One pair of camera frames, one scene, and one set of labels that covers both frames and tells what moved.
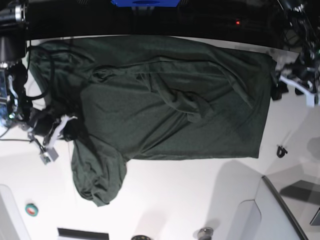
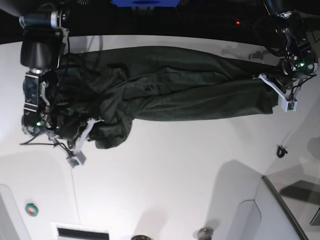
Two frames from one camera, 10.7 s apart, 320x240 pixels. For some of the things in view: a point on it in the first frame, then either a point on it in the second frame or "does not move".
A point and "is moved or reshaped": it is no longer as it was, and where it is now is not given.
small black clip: x=281 y=152 does not move
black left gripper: x=41 y=122 to x=72 y=129
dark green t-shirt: x=125 y=98 is moved or reshaped
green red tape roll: x=31 y=209 does not move
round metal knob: x=205 y=233 does not move
